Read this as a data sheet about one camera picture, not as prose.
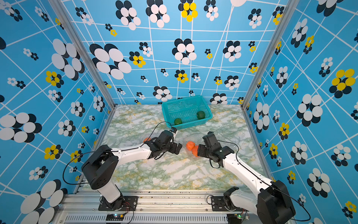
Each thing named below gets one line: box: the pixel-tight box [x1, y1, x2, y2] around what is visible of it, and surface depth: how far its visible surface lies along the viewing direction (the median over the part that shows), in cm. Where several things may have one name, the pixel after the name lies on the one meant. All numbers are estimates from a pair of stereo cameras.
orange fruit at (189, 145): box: [186, 140, 195, 151], surface depth 93 cm
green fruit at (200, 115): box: [196, 110, 206, 120], surface depth 110 cm
